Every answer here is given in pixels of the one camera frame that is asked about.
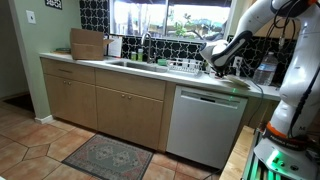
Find white dishwasher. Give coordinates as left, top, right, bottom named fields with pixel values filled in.
left=165, top=84, right=249, bottom=170

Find metal robot stand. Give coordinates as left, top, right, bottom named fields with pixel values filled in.
left=241, top=128, right=320, bottom=180

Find wooden wall cabinet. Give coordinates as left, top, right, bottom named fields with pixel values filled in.
left=246, top=0, right=301, bottom=40

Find white light switch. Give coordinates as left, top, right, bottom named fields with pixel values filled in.
left=25, top=9, right=37, bottom=25

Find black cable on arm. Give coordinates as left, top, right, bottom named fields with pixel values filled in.
left=273, top=0, right=302, bottom=48

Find wooden table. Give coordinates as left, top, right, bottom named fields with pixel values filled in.
left=219, top=125, right=256, bottom=180

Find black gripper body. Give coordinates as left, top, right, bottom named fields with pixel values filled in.
left=213, top=64, right=232, bottom=80

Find white wall outlet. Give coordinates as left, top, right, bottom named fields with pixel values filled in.
left=233, top=56, right=243, bottom=68

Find kitchen window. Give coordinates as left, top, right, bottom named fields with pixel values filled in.
left=109, top=0, right=234, bottom=43

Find white framed paper sign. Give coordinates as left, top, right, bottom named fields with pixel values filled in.
left=107, top=34, right=124, bottom=58

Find brown cardboard box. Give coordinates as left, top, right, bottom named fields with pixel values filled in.
left=69, top=27, right=115, bottom=61

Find green patterned rug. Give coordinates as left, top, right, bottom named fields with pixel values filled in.
left=61, top=133, right=154, bottom=180

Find black white patterned wall art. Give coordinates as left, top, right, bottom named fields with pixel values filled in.
left=44, top=0, right=63, bottom=10

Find clear plastic water bottle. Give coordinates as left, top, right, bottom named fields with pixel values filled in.
left=252, top=51, right=278, bottom=87

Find chrome kitchen faucet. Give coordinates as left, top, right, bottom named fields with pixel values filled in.
left=140, top=32, right=157, bottom=64

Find wooden base cabinets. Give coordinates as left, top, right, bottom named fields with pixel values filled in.
left=39, top=57, right=177, bottom=154

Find wire dish drying rack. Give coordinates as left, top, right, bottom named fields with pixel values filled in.
left=166, top=57, right=204, bottom=76

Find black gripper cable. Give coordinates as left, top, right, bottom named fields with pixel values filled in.
left=240, top=63, right=265, bottom=126

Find green dish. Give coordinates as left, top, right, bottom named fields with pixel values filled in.
left=54, top=47, right=72, bottom=55

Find steel kitchen sink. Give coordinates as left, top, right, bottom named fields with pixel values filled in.
left=105, top=59, right=168, bottom=74

